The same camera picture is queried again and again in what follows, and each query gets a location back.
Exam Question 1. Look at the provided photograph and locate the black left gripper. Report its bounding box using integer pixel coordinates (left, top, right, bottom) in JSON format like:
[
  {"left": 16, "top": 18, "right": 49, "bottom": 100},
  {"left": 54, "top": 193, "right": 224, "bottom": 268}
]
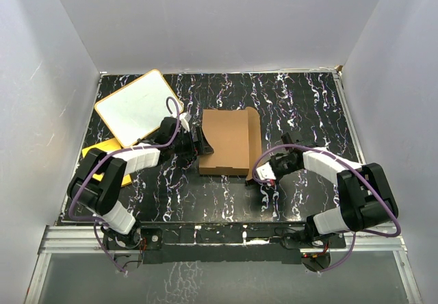
[{"left": 170, "top": 127, "right": 213, "bottom": 160}]

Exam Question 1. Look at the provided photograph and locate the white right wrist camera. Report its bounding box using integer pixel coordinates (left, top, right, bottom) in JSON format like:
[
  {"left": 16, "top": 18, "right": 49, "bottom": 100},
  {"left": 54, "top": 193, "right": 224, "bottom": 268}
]
[{"left": 255, "top": 163, "right": 276, "bottom": 186}]

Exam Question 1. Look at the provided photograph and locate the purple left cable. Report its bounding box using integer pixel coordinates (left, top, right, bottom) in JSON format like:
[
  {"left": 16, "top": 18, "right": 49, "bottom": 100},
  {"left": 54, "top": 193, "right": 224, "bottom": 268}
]
[{"left": 69, "top": 97, "right": 182, "bottom": 277}]

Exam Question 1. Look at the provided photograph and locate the aluminium rail frame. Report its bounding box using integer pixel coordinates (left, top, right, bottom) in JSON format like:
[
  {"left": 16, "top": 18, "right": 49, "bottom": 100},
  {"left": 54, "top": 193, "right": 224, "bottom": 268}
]
[{"left": 25, "top": 227, "right": 422, "bottom": 303}]

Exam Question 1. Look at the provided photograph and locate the whiteboard with orange frame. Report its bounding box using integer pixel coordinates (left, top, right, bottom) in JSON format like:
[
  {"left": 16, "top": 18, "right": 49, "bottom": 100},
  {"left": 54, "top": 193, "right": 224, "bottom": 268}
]
[{"left": 94, "top": 69, "right": 184, "bottom": 148}]

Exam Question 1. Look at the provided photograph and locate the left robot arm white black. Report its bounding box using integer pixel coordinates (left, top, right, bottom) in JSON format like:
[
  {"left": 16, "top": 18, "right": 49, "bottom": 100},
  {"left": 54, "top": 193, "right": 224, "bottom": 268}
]
[{"left": 67, "top": 117, "right": 214, "bottom": 249}]

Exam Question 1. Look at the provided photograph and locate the brown cardboard box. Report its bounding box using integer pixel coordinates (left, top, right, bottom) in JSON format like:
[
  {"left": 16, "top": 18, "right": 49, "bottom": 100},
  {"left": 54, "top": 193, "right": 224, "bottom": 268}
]
[{"left": 198, "top": 107, "right": 262, "bottom": 183}]

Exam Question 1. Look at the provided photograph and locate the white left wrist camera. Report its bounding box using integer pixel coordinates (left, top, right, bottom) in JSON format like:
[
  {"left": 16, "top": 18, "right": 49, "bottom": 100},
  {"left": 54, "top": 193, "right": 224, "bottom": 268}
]
[{"left": 179, "top": 112, "right": 191, "bottom": 132}]

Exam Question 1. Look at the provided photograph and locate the yellow notebook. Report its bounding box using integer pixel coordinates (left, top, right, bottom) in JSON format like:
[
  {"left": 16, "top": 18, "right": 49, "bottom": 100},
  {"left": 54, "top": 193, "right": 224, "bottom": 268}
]
[{"left": 81, "top": 138, "right": 132, "bottom": 187}]

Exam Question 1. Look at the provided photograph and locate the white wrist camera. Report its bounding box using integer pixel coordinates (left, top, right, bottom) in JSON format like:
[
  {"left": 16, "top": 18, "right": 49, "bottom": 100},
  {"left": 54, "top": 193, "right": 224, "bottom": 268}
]
[
  {"left": 179, "top": 112, "right": 191, "bottom": 132},
  {"left": 255, "top": 163, "right": 276, "bottom": 186}
]

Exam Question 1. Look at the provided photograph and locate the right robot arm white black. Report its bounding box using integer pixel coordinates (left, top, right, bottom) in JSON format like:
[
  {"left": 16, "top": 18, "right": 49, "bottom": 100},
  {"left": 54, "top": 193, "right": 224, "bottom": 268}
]
[{"left": 257, "top": 134, "right": 401, "bottom": 247}]

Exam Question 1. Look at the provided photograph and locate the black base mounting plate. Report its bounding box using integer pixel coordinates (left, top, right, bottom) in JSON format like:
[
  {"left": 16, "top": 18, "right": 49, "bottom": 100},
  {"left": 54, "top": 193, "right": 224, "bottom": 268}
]
[{"left": 103, "top": 222, "right": 346, "bottom": 266}]

